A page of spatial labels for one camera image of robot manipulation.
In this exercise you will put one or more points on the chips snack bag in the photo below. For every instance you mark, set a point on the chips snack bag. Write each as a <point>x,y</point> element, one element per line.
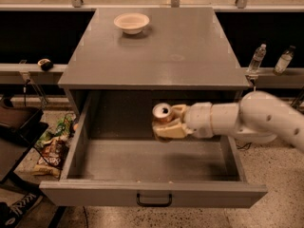
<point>52,158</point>

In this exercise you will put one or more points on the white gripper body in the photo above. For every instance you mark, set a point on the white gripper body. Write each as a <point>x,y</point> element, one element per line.
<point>199,119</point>

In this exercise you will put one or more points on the black bin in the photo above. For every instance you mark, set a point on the black bin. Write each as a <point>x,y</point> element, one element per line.
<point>17,123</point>

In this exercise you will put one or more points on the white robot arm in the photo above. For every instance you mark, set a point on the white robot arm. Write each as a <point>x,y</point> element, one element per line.
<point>258,117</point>

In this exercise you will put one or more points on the black drawer handle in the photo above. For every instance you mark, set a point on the black drawer handle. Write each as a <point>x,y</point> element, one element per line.
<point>144,201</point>

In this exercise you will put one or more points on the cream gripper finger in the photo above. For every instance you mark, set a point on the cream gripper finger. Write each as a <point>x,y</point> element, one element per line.
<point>175,129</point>
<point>179,110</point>

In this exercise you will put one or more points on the white bowl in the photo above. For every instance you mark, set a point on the white bowl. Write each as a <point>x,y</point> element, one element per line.
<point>131,23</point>

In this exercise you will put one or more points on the green snack bag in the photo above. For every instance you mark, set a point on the green snack bag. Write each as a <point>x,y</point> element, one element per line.
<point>62,132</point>

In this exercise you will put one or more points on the clear water bottle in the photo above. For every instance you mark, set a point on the clear water bottle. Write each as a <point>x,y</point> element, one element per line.
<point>257,59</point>

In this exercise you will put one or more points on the grey cabinet counter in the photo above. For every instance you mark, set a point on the grey cabinet counter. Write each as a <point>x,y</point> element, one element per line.
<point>180,49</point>

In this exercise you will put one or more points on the tape measure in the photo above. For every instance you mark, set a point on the tape measure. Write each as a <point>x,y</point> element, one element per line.
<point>45,64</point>

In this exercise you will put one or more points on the grey open drawer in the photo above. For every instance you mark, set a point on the grey open drawer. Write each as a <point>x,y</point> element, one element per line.
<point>114,156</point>

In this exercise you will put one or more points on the black sneaker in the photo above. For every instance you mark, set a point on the black sneaker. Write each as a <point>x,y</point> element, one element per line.
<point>10,216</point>

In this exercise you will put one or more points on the dark capped bottle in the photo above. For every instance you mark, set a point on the dark capped bottle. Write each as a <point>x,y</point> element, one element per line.
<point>284,60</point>

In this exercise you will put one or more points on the orange soda can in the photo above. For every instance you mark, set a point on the orange soda can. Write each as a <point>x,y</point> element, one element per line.
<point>162,113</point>

